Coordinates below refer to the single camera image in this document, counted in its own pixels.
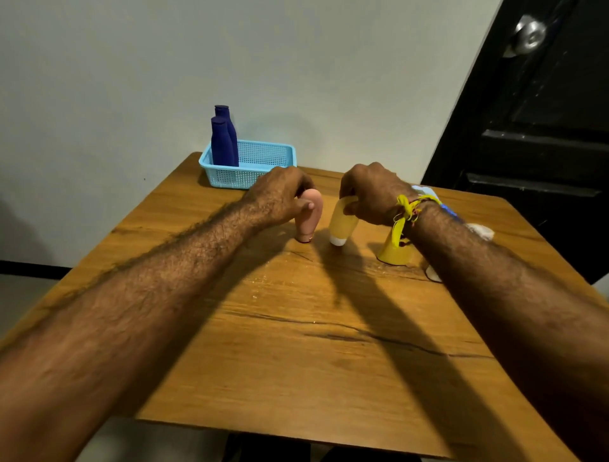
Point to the person's left hand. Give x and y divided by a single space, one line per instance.
276 195

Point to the person's right hand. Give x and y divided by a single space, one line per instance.
378 195

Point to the person's left thumb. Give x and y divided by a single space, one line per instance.
302 206

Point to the person's right fingers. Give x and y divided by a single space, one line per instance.
354 181

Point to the pink plastic bottle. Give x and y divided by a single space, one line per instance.
310 220

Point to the yellow bottle with white cap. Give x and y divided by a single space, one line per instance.
342 223

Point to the person's right forearm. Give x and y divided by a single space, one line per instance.
514 309

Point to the person's left forearm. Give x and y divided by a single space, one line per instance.
128 314

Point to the yellow thread wristband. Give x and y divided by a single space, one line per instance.
404 209

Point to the light blue plastic basket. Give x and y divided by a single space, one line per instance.
259 164

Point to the yellow plastic bottle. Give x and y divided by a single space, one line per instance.
395 252

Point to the blue and white bottle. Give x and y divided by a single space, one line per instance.
435 195

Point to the dark blue plastic bottle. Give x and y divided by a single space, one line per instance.
228 118
221 145

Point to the white plastic bottle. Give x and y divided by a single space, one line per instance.
432 274
481 232

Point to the black door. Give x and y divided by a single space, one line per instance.
542 133

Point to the silver door knob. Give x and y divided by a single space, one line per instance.
527 35

